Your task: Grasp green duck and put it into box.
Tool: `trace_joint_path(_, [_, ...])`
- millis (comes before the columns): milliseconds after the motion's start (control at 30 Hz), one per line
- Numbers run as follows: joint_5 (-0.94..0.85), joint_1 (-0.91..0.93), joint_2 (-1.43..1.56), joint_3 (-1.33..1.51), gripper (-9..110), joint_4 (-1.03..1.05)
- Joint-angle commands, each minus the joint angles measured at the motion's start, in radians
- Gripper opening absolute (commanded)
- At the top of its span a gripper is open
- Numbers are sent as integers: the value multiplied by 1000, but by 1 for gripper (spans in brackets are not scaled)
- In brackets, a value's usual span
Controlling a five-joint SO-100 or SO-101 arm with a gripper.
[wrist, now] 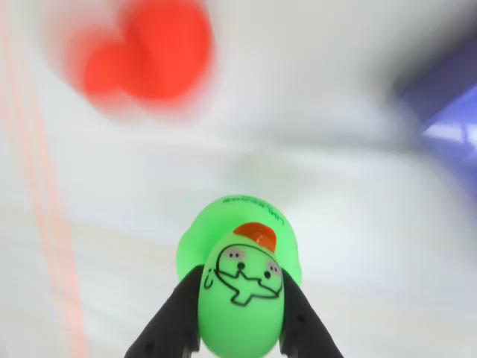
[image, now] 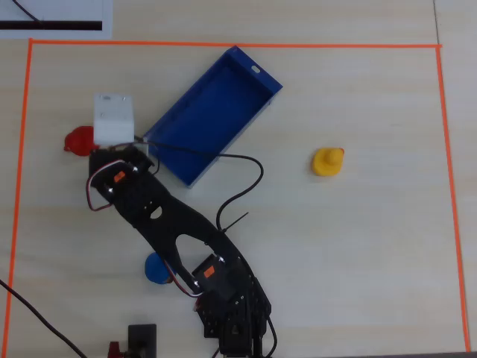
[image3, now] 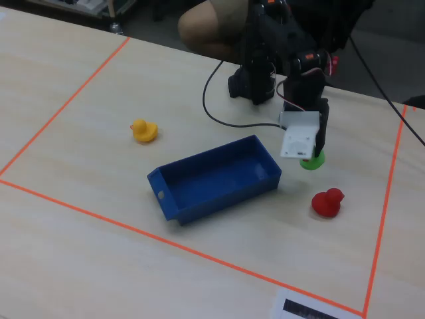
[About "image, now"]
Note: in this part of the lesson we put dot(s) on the red plastic cup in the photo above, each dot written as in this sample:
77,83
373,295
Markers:
80,141

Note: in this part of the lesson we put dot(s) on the blue toy duck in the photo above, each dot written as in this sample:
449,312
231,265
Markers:
156,270

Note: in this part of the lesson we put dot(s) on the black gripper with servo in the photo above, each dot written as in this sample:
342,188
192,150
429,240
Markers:
98,159

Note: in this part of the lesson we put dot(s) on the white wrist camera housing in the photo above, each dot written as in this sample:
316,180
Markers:
113,119

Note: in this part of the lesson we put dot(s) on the blue plastic box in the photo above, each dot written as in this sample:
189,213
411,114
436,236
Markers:
214,115

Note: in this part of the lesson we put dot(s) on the long orange tape strip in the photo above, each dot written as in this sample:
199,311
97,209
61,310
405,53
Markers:
238,44

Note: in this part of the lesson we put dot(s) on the white paper with black bar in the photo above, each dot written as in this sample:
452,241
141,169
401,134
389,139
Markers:
56,18

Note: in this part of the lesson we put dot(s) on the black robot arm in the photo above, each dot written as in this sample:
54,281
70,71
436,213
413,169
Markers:
179,231

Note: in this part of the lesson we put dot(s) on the black zip tie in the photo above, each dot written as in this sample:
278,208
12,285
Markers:
234,221

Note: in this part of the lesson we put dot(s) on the yellow toy duck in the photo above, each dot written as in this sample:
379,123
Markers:
328,161

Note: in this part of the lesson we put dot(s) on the red clamp knob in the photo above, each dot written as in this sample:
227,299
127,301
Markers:
113,350

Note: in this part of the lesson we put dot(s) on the black table clamp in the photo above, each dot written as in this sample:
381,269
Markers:
142,337

